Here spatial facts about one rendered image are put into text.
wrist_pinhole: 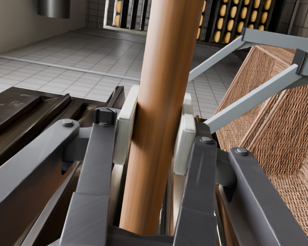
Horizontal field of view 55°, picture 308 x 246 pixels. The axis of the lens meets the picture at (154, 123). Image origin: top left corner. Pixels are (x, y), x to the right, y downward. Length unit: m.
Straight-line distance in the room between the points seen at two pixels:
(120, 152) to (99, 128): 0.02
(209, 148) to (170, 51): 0.06
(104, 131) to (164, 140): 0.05
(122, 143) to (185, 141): 0.04
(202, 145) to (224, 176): 0.02
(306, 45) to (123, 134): 1.00
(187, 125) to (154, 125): 0.03
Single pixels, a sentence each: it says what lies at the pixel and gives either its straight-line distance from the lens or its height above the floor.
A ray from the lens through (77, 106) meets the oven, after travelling 1.78.
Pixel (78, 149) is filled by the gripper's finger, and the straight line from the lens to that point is 0.16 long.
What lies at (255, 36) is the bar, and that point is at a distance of 1.07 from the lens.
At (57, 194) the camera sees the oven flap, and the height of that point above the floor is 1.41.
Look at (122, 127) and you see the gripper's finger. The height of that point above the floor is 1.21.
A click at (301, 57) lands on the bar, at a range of 0.61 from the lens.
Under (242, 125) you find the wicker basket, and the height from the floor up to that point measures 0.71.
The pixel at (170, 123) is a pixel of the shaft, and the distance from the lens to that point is 0.19.
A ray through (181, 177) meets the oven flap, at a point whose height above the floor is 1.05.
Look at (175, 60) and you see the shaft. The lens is 0.18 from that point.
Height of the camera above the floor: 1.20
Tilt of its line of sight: level
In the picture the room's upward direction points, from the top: 80 degrees counter-clockwise
